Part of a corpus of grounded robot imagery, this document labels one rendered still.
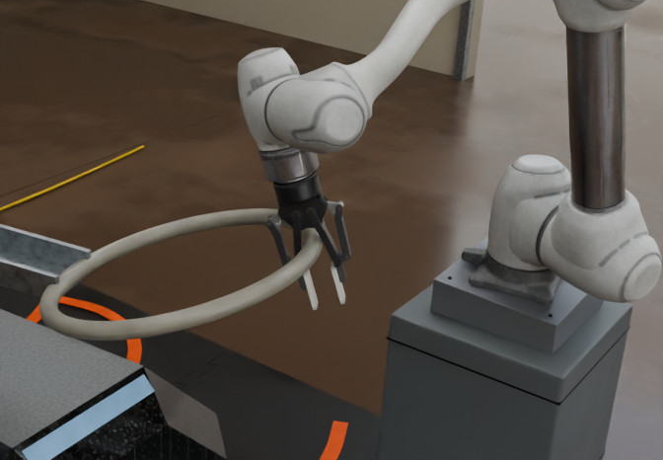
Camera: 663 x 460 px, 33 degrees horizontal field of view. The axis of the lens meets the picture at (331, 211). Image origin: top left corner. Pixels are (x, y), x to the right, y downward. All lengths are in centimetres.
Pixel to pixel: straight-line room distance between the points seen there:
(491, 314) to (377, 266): 207
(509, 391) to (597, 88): 68
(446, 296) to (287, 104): 86
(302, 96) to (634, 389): 242
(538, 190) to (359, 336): 174
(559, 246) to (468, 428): 47
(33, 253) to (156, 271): 216
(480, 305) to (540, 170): 31
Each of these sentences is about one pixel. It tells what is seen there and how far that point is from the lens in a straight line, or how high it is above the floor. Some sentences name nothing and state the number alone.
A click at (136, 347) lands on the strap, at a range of 374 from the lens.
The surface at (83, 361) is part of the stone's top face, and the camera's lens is 218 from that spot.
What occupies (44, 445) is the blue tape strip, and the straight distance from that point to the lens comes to 200.
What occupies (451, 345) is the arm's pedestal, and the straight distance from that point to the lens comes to 234.
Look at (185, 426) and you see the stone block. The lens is 223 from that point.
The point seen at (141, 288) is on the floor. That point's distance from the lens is 414.
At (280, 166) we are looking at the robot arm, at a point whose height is 129.
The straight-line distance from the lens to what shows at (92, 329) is 175.
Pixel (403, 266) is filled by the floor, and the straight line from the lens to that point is 440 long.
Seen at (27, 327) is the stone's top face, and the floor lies 80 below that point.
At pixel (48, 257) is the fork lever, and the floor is 101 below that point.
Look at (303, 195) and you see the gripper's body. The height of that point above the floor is 124.
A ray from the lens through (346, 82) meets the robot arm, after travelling 164.
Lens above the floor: 195
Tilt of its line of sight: 24 degrees down
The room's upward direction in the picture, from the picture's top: 4 degrees clockwise
